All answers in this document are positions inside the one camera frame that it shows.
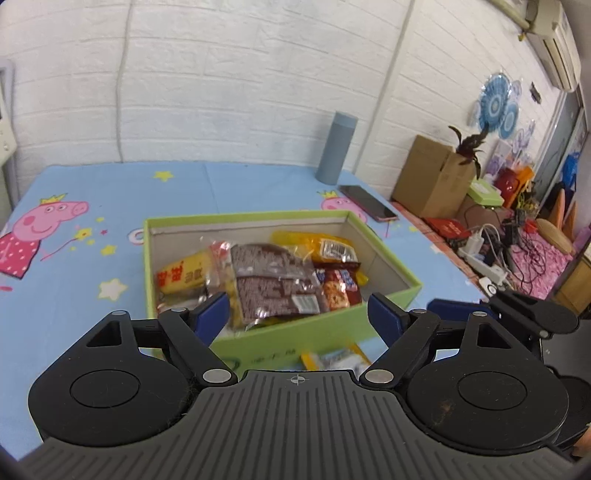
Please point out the dark purple plant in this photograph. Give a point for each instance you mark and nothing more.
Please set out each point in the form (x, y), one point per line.
(469, 147)

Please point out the yellow cake snack packet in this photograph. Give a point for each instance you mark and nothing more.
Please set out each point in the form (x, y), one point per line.
(192, 271)

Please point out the large yellow chip bag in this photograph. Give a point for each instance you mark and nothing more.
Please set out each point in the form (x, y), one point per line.
(320, 248)

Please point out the white air conditioner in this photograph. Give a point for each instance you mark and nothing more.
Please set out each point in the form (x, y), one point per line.
(552, 39)

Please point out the white wireless charger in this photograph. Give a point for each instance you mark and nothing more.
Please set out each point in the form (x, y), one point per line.
(487, 286)

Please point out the small green box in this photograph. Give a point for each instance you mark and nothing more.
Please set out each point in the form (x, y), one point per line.
(484, 194)

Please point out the smartphone with red case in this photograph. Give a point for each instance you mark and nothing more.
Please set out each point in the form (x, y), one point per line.
(368, 203)

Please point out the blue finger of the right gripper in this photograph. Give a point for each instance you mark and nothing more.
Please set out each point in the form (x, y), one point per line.
(450, 310)

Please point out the white power strip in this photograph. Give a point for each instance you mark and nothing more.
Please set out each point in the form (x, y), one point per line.
(494, 272)

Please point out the brown transparent snack bag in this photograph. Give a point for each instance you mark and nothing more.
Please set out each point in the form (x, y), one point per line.
(270, 282)

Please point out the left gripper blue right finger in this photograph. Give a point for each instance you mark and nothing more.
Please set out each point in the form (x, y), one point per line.
(407, 335)

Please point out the blue paper fan decoration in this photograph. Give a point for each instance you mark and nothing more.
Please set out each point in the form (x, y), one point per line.
(494, 102)

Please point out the white screen appliance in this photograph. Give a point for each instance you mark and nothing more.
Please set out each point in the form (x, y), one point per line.
(8, 144)

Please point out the yellow white snack packet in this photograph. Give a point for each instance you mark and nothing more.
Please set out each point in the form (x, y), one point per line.
(349, 358)

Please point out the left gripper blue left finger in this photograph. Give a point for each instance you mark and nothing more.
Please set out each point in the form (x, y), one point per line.
(189, 335)

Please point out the blue cartoon tablecloth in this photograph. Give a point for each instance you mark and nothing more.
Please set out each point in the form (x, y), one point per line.
(93, 264)

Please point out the green cardboard box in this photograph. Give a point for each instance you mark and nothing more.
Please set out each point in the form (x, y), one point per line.
(275, 344)

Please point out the brown cardboard box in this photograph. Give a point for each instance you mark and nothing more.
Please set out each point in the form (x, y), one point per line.
(434, 180)

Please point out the person's right hand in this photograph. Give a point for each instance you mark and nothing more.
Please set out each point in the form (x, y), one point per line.
(582, 447)

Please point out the dark red cookie packet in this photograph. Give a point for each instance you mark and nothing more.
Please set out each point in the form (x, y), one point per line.
(340, 288)

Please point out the grey cylindrical bottle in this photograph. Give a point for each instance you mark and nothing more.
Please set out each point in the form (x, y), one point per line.
(336, 148)

